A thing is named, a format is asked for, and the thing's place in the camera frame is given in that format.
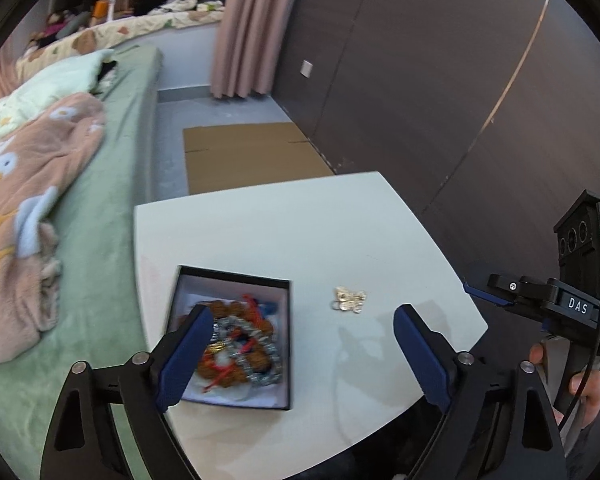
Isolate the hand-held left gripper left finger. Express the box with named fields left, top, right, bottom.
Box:
left=40, top=304, right=216, bottom=480

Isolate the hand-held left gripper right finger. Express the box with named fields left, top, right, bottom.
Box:
left=392, top=304, right=568, bottom=480

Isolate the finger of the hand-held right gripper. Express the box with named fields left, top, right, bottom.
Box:
left=462, top=272, right=553, bottom=322

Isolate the pile of beaded bracelets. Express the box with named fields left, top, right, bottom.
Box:
left=192, top=296, right=284, bottom=394

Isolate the gold butterfly hair clip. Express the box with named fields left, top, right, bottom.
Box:
left=330, top=286, right=367, bottom=314

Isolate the black jewelry box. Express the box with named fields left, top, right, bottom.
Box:
left=162, top=265, right=292, bottom=412

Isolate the person's right hand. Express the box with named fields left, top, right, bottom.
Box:
left=528, top=342, right=600, bottom=428

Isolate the bed with green sheet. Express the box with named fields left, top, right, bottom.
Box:
left=0, top=44, right=193, bottom=480

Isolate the white table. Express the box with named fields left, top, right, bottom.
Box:
left=132, top=171, right=490, bottom=480

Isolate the flat cardboard sheet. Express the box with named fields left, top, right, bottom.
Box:
left=182, top=121, right=337, bottom=196

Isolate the pink duck print blanket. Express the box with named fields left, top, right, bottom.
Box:
left=0, top=92, right=107, bottom=372

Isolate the dark brown wardrobe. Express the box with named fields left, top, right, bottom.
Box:
left=271, top=0, right=600, bottom=311

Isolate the light green pillow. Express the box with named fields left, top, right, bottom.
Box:
left=0, top=49, right=117, bottom=155

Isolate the narrow pink curtain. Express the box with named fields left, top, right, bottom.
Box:
left=210, top=0, right=309, bottom=101

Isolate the cream floral quilt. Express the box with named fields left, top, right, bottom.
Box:
left=16, top=1, right=227, bottom=75

